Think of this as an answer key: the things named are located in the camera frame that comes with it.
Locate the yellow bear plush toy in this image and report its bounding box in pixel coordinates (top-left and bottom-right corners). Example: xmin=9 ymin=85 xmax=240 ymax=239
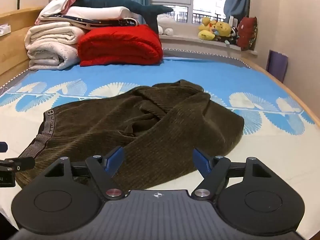
xmin=214 ymin=21 xmax=232 ymax=42

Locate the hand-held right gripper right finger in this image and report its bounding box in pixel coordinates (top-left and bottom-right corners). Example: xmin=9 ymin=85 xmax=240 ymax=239
xmin=191 ymin=147 xmax=269 ymax=201

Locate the black and white plush toy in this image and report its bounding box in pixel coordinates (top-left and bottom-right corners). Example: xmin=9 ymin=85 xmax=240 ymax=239
xmin=229 ymin=27 xmax=240 ymax=45

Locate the wooden headboard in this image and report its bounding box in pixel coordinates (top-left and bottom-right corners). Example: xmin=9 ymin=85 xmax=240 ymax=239
xmin=0 ymin=7 xmax=44 ymax=82

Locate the yellow duck plush toy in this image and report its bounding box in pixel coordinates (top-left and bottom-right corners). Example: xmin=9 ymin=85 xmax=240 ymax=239
xmin=198 ymin=17 xmax=217 ymax=41

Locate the navy star-print folded blanket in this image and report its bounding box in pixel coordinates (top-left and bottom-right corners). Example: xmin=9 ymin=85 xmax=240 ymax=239
xmin=35 ymin=13 xmax=139 ymax=31

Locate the white windowsill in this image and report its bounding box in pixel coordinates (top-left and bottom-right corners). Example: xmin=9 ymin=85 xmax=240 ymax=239
xmin=158 ymin=33 xmax=258 ymax=57

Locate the white folded cloth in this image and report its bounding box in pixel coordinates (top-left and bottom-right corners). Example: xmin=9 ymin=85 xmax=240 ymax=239
xmin=37 ymin=0 xmax=73 ymax=18

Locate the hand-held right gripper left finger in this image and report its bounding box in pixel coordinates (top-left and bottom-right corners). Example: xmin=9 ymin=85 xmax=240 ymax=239
xmin=44 ymin=146 xmax=125 ymax=200

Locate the dark olive brown towel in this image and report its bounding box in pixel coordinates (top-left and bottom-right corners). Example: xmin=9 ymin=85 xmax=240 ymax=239
xmin=15 ymin=79 xmax=245 ymax=190

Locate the dark teal shark plush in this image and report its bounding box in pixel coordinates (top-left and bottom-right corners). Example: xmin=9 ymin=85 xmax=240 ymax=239
xmin=71 ymin=0 xmax=174 ymax=34

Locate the blue white patterned bed sheet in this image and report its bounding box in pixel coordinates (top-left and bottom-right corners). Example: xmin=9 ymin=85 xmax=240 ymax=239
xmin=0 ymin=47 xmax=316 ymax=230

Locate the purple box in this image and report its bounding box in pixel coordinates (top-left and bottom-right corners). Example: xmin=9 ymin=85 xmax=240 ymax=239
xmin=265 ymin=50 xmax=289 ymax=83

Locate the wooden bed frame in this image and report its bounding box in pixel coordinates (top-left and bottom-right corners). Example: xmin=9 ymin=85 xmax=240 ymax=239
xmin=240 ymin=57 xmax=320 ymax=127

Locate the red folded blanket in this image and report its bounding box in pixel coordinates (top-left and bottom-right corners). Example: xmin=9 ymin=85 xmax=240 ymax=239
xmin=77 ymin=24 xmax=164 ymax=67

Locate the white folded quilt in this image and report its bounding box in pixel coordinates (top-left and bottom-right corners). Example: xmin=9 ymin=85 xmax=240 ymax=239
xmin=24 ymin=21 xmax=87 ymax=71

